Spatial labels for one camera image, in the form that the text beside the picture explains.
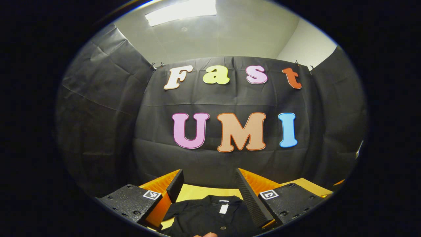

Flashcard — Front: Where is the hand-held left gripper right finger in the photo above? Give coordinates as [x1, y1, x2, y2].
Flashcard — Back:
[235, 168, 325, 231]

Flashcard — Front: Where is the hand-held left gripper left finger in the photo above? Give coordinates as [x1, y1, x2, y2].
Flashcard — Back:
[98, 169, 185, 229]

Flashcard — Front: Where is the black buttoned garment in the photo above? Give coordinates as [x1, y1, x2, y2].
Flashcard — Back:
[160, 195, 263, 237]

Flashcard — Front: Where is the black backdrop cloth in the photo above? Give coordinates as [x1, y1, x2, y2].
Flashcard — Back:
[54, 23, 367, 198]

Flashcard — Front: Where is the ceiling light panel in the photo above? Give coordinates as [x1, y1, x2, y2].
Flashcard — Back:
[145, 0, 217, 27]

